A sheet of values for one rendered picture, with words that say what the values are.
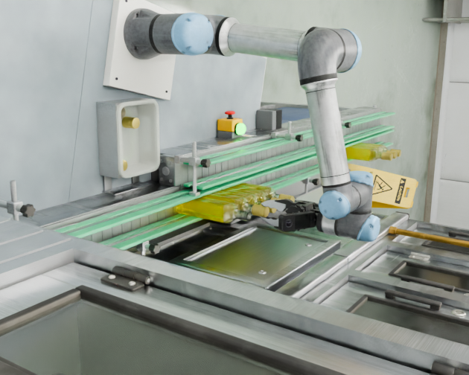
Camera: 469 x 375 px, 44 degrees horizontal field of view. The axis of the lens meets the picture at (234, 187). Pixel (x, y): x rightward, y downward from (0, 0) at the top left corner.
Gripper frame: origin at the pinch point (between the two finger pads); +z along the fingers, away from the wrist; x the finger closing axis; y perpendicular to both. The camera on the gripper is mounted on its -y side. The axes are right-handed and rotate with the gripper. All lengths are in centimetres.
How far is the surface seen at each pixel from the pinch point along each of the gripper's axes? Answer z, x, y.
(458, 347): -80, 21, -94
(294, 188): 28, -10, 71
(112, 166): 35.1, 14.6, -28.8
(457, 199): 80, -131, 590
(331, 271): -23.6, -14.3, -0.2
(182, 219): 21.8, -3.5, -12.6
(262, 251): 0.3, -13.0, 0.2
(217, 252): 10.8, -13.0, -9.2
